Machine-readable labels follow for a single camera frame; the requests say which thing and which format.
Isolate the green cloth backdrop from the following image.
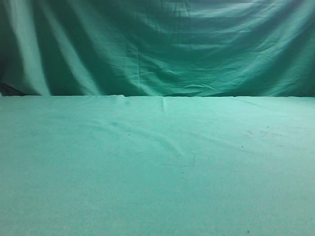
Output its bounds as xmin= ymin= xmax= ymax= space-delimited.
xmin=0 ymin=0 xmax=315 ymax=97

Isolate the green table cloth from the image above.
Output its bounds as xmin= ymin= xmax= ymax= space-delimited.
xmin=0 ymin=96 xmax=315 ymax=236

